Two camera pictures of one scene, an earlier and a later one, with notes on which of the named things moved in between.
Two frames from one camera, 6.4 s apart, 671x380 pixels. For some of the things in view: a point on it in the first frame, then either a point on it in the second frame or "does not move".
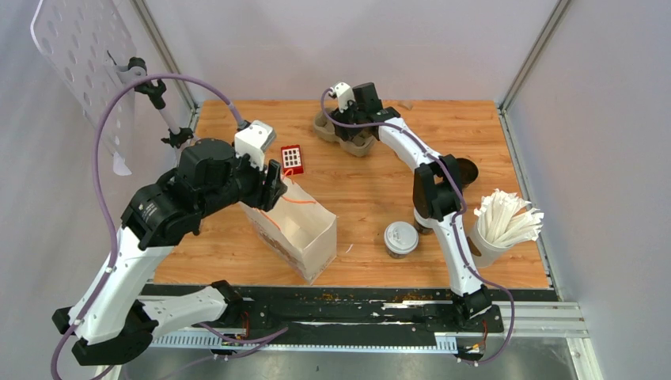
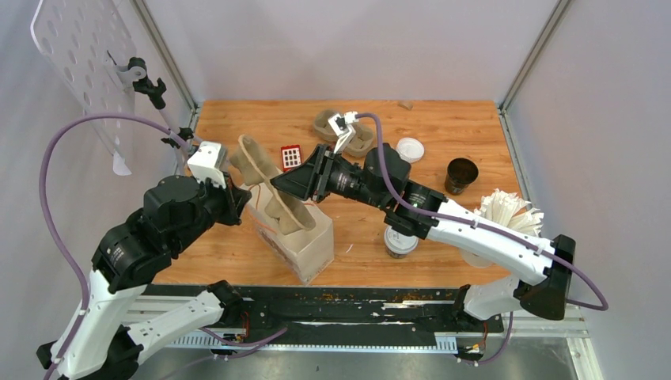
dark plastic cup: (468, 171) does not move
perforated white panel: (86, 40) does not move
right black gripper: (343, 117) to (309, 180)
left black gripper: (272, 191) to (236, 199)
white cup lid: (400, 237) does not move
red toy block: (291, 159) does not move
